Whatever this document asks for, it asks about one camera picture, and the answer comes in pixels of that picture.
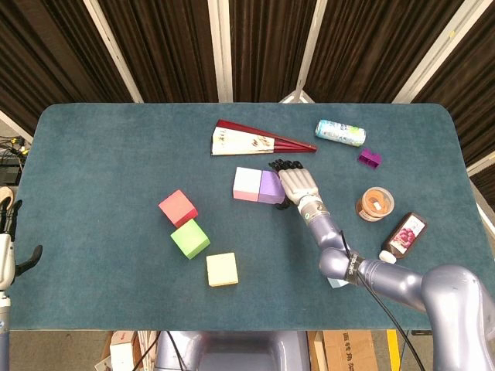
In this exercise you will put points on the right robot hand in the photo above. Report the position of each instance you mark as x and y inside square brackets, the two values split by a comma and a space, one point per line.
[298, 183]

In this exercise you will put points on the printed drink can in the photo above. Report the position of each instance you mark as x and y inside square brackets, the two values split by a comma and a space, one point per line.
[340, 132]

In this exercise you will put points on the red folding paper fan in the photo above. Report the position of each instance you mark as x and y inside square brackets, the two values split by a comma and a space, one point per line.
[232, 141]

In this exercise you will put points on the yellow cube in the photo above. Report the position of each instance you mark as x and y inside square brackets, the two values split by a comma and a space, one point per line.
[221, 268]

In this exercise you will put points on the green cube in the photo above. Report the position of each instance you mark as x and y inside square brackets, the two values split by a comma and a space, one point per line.
[189, 237]

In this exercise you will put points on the brown cardboard box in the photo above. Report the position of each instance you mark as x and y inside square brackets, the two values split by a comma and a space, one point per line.
[348, 351]

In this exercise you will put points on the light blue cube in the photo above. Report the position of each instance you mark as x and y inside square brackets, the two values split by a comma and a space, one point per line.
[336, 283]

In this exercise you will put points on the beige shoe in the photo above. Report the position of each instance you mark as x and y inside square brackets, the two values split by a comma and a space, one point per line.
[5, 195]

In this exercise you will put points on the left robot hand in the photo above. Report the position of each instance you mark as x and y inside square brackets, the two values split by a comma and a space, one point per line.
[5, 259]

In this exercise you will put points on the white partition frame post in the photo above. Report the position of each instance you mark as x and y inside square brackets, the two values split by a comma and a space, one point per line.
[481, 166]
[15, 129]
[112, 46]
[309, 50]
[220, 50]
[437, 50]

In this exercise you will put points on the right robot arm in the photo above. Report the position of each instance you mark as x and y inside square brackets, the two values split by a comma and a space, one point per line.
[386, 278]

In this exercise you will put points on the dark brown curtain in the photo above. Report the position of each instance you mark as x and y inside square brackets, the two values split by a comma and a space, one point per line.
[174, 46]

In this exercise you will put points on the white cardboard box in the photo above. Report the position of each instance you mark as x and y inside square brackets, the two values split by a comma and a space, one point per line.
[121, 351]

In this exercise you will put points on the red cube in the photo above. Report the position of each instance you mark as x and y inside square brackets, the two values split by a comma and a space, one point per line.
[176, 206]

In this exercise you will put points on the pink cube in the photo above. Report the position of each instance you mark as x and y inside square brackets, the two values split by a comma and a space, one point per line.
[247, 179]

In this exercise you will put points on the wooden plank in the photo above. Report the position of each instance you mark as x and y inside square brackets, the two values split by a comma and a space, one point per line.
[319, 355]

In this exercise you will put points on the brown bottle with grape label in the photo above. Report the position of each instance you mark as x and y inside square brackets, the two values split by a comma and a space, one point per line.
[404, 235]

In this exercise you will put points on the clear tub of rubber bands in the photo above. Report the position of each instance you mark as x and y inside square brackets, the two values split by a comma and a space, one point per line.
[375, 203]

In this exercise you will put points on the purple cube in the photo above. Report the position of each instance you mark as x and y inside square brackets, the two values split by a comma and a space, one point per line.
[268, 185]

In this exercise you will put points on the small purple plastic brick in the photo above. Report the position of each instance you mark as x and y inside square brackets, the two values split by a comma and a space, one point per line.
[369, 158]

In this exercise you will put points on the teal felt table cover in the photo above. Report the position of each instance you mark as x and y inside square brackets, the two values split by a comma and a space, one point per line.
[116, 154]

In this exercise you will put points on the grey robot torso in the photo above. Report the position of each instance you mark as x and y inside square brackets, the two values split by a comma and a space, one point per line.
[239, 351]

